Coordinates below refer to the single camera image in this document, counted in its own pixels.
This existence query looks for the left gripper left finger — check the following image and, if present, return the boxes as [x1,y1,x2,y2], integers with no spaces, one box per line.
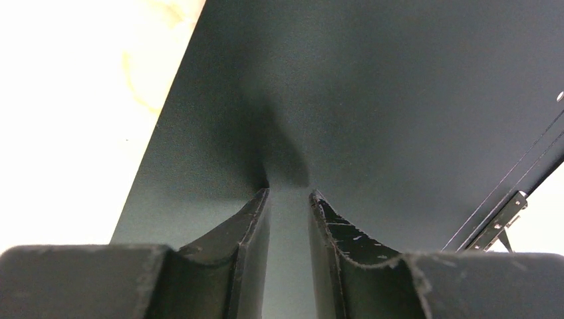
[1,189,269,318]

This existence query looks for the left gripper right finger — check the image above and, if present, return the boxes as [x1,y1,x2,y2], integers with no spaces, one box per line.
[309,191,563,318]

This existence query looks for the grey black file folder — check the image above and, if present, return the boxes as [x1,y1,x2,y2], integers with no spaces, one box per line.
[112,1,563,318]

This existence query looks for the white printed paper stack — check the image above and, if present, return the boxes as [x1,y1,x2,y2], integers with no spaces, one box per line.
[507,165,563,255]

